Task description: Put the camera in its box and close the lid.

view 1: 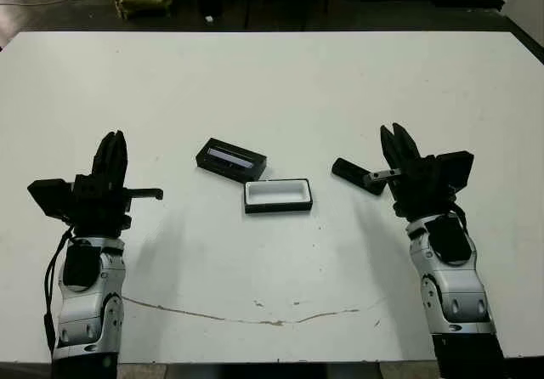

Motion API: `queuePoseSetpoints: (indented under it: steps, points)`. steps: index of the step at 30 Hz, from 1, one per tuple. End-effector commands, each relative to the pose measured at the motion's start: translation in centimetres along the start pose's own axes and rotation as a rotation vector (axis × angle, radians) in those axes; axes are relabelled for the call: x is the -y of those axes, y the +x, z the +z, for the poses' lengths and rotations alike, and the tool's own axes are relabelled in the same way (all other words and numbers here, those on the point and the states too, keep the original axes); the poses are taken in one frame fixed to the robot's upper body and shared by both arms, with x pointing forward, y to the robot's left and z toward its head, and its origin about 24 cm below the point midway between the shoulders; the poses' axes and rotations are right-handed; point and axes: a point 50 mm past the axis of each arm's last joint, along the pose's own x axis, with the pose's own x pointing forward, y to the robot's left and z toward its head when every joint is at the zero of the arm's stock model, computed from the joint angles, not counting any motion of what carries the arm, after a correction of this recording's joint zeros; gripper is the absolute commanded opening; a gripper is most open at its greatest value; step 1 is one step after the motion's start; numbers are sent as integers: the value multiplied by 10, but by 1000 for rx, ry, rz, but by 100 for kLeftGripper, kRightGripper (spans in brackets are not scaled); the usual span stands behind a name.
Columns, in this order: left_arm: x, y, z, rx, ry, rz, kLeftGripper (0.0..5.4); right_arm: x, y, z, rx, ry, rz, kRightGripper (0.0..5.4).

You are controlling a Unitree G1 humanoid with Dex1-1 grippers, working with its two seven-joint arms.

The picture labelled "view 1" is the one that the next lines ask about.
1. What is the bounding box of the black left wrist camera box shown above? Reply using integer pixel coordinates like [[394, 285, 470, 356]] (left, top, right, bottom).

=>
[[27, 178, 77, 223]]

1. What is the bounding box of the black box base white lining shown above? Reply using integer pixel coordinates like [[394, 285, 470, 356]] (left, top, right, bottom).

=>
[[244, 178, 315, 216]]

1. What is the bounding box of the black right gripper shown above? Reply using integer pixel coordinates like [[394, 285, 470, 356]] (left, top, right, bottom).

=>
[[363, 122, 460, 221]]

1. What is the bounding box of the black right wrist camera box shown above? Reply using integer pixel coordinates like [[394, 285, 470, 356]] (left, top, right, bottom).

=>
[[435, 151, 475, 193]]

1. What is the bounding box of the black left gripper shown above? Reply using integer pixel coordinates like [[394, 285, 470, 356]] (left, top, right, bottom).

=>
[[63, 130, 165, 240]]

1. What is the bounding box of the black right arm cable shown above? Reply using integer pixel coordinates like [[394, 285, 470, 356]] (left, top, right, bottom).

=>
[[445, 185, 468, 235]]

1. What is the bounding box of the black box lid with print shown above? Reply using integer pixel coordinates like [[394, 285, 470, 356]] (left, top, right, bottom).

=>
[[195, 138, 269, 184]]

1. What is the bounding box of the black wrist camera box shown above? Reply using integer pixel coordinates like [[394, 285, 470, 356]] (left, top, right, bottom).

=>
[[435, 151, 475, 193], [27, 178, 77, 223]]

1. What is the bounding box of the black camera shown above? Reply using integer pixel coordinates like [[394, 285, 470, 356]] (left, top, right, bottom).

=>
[[331, 157, 386, 196]]

